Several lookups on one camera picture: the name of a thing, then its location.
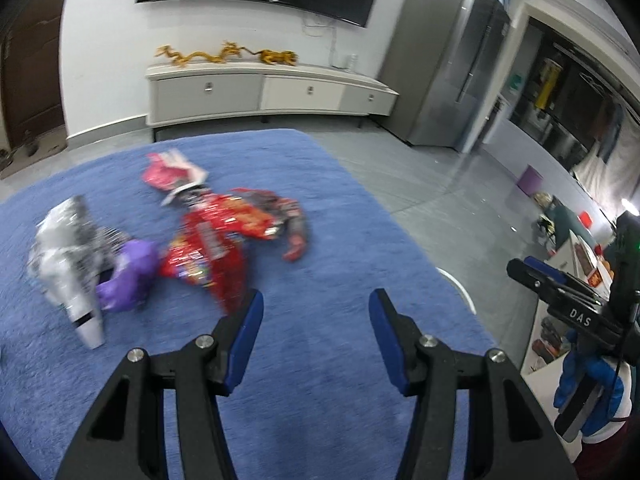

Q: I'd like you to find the purple waste bin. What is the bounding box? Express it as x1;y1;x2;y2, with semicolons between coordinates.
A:
516;165;544;196

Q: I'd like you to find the white grey plastic bag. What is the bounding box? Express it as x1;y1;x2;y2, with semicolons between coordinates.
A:
27;195;131;349

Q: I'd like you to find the red snack bag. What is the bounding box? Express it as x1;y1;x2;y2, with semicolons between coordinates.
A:
158;212;247;313

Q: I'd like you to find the pink white wrapper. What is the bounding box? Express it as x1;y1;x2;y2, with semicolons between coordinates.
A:
142;148;208;206

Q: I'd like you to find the purple crumpled glove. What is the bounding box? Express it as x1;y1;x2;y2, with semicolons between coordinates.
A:
96;238;160;312

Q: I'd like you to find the golden tiger figurine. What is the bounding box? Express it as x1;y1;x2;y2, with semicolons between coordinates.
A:
244;48;298;66

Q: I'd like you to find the golden dragon figurine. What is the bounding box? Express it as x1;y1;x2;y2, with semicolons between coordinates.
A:
154;41;242;67

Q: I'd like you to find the grey steel refrigerator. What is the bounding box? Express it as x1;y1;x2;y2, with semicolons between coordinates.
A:
378;0;510;151

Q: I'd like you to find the red chip bag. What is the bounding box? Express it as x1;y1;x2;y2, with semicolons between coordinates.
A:
178;188;281;240

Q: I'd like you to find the white power strip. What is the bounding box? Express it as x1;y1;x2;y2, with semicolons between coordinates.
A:
330;53;358;72

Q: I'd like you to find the blue fuzzy blanket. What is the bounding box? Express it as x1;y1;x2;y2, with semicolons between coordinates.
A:
1;130;492;479

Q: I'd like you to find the white round trash bin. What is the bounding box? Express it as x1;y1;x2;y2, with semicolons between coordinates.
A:
437;268;477;315

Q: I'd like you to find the brown door mat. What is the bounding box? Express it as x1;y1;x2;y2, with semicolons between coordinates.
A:
1;126;67;180

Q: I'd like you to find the clear red wrapper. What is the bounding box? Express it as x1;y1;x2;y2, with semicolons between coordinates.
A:
234;188;309;262

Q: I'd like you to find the blue white gloved right hand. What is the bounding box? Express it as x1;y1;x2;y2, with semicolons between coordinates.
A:
553;330;634;444

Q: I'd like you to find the white grey tv cabinet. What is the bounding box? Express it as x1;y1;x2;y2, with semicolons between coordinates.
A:
145;62;398;128

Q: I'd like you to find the brown entrance door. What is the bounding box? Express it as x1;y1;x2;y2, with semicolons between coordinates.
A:
1;0;65;154

